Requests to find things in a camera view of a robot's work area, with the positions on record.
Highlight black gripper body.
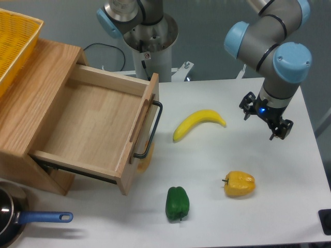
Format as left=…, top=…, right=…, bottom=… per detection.
left=255, top=92, right=284, bottom=129

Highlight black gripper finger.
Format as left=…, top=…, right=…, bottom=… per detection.
left=269, top=119, right=294, bottom=141
left=239, top=91, right=257, bottom=120

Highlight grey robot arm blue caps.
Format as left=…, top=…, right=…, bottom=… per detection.
left=96, top=1, right=312, bottom=139

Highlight yellow bell pepper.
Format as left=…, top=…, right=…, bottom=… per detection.
left=222, top=171, right=256, bottom=197

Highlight green bell pepper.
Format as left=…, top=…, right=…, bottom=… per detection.
left=165, top=187, right=190, bottom=221

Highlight yellow banana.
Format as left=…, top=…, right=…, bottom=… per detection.
left=172, top=109, right=227, bottom=143

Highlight black corner device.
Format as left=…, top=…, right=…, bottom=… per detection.
left=318, top=209, right=331, bottom=236

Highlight open wooden drawer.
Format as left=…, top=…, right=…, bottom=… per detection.
left=29, top=65, right=161, bottom=195

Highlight wooden cabinet body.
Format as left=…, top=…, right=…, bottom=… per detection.
left=1, top=39, right=87, bottom=195

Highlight yellow plastic basket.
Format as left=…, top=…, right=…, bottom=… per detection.
left=1, top=9, right=44, bottom=96

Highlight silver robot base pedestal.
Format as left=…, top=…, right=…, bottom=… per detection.
left=124, top=14, right=194, bottom=83

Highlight black cable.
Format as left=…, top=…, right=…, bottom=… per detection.
left=83, top=42, right=126, bottom=71

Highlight black pan blue handle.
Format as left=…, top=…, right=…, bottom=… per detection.
left=1, top=181, right=73, bottom=247

